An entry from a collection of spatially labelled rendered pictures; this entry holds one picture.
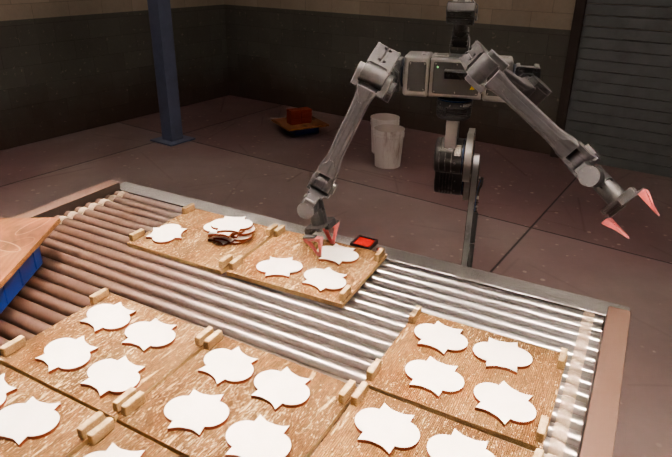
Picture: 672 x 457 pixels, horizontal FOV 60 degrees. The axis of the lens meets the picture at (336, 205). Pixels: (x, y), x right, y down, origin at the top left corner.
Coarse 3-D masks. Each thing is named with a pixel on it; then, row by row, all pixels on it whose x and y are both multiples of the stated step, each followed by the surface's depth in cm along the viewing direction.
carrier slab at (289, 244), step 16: (272, 240) 204; (288, 240) 204; (256, 256) 193; (272, 256) 193; (288, 256) 193; (304, 256) 193; (368, 256) 194; (384, 256) 194; (240, 272) 183; (256, 272) 183; (304, 272) 184; (352, 272) 184; (368, 272) 184; (272, 288) 177; (288, 288) 175; (304, 288) 175; (352, 288) 175; (336, 304) 168
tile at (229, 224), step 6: (216, 222) 204; (222, 222) 204; (228, 222) 204; (234, 222) 204; (240, 222) 204; (246, 222) 204; (216, 228) 200; (222, 228) 199; (228, 228) 199; (234, 228) 199; (240, 228) 199; (246, 228) 200
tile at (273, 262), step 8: (264, 264) 186; (272, 264) 186; (280, 264) 186; (288, 264) 186; (296, 264) 186; (264, 272) 182; (272, 272) 181; (280, 272) 181; (288, 272) 182; (296, 272) 182
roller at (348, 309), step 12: (60, 216) 223; (84, 228) 216; (96, 228) 215; (120, 240) 208; (228, 276) 187; (312, 300) 173; (348, 312) 168; (360, 312) 167; (372, 312) 166; (384, 324) 163; (396, 324) 162; (564, 372) 143; (576, 372) 143; (576, 384) 140; (588, 384) 140
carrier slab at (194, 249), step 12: (180, 216) 222; (192, 216) 222; (204, 216) 222; (216, 216) 222; (192, 228) 212; (264, 228) 213; (144, 240) 203; (180, 240) 203; (192, 240) 203; (204, 240) 203; (252, 240) 204; (264, 240) 204; (156, 252) 196; (168, 252) 195; (180, 252) 195; (192, 252) 195; (204, 252) 195; (216, 252) 195; (228, 252) 195; (240, 252) 195; (192, 264) 189; (204, 264) 188; (216, 264) 188; (228, 264) 188
